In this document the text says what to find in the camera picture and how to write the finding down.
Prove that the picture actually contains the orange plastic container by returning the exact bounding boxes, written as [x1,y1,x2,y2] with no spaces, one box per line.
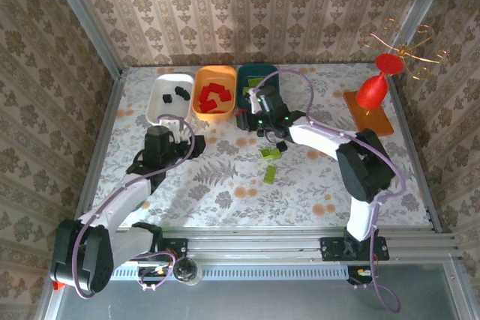
[190,64,237,123]

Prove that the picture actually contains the white plastic container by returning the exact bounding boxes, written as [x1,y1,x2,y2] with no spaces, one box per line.
[145,73,195,126]

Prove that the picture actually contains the teal plastic container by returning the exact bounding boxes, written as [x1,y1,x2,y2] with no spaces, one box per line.
[235,64,281,118]

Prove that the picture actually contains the floral tablecloth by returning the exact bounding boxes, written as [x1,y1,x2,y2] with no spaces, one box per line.
[73,63,432,229]

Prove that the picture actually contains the orange wooden board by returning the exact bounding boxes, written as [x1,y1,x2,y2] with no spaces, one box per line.
[343,89,395,138]

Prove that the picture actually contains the red goblet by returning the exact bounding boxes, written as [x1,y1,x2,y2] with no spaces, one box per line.
[355,52,405,110]

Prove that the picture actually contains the clear glass jar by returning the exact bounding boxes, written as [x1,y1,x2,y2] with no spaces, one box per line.
[172,256,203,286]

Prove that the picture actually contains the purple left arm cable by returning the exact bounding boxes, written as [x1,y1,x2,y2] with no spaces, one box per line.
[73,115,196,301]

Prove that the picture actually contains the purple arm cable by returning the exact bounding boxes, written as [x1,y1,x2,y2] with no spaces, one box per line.
[258,68,408,313]
[73,115,196,301]

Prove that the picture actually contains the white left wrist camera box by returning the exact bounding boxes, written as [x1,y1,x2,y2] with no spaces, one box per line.
[160,119,185,143]

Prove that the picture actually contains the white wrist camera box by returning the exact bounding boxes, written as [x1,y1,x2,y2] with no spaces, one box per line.
[160,119,185,143]
[247,87,263,115]

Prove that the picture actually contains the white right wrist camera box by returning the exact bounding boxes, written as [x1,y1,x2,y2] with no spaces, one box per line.
[247,87,263,115]

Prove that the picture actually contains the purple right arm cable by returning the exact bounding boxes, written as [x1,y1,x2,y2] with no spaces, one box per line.
[258,68,408,313]

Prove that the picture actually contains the aluminium side rail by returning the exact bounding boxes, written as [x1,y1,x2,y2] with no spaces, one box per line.
[70,72,125,237]
[388,72,443,233]

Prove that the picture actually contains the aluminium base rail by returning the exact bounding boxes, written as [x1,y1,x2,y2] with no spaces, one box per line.
[73,224,464,264]

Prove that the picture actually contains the black connector box with wires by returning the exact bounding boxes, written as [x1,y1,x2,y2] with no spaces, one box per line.
[136,265,170,286]
[346,265,380,286]

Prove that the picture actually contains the white slotted cable duct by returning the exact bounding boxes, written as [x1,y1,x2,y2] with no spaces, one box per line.
[112,263,350,280]

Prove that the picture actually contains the gold wire ornament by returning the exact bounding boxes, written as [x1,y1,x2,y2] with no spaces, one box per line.
[360,18,451,81]

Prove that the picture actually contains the aluminium frame post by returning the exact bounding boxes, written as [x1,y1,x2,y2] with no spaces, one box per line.
[41,0,123,80]
[389,0,457,85]

